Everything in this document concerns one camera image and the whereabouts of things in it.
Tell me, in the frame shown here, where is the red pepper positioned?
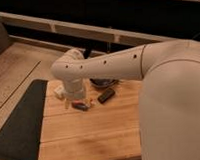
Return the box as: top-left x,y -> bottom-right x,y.
71,101 -> 89,107

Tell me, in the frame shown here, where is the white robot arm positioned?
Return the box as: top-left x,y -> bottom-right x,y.
52,39 -> 200,160

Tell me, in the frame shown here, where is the dark ceramic bowl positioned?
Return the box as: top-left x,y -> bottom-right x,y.
89,79 -> 118,89

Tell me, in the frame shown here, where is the black rectangular box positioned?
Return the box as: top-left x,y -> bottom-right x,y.
97,88 -> 115,103

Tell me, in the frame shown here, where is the blue sponge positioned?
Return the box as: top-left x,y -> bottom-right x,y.
73,104 -> 89,111

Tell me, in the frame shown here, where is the white bottle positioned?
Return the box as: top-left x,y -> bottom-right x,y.
54,85 -> 64,99

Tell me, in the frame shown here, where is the dark floor mat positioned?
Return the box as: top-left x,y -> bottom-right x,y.
0,79 -> 48,160

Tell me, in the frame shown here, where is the white shelf rail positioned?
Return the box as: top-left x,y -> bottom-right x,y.
0,12 -> 173,46

